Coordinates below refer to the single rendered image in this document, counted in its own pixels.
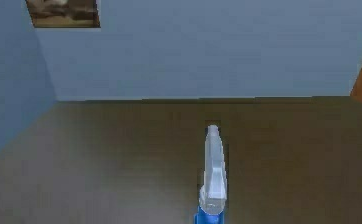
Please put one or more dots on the brown framed wall picture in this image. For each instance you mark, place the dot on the brown framed wall picture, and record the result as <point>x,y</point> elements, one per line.
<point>64,13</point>

